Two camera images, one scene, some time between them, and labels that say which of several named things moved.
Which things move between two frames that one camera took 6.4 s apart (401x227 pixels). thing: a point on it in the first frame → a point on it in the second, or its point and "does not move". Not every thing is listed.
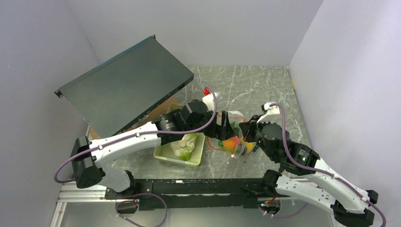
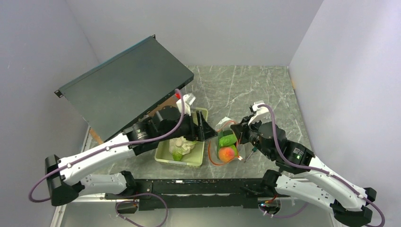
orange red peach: x=231 y=143 → x=226 y=154
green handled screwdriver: x=255 y=149 does not move
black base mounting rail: x=159 y=194 does not move
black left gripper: x=225 y=132 → x=204 y=131
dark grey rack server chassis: x=112 y=95 does not move
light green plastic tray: x=165 y=152 does not move
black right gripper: x=248 y=126 does not move
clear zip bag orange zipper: x=236 y=146 → x=213 y=147
